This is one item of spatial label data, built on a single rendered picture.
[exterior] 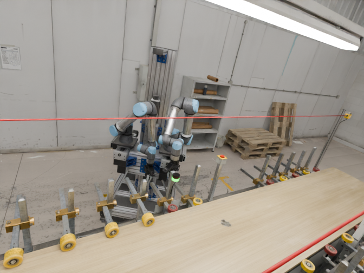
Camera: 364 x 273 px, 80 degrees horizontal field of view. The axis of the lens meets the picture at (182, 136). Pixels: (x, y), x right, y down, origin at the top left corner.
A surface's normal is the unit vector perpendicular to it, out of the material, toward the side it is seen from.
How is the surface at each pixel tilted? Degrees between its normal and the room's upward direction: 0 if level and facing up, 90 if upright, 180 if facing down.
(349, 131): 90
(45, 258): 0
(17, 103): 90
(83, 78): 90
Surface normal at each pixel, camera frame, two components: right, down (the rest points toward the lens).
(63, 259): 0.18, -0.90
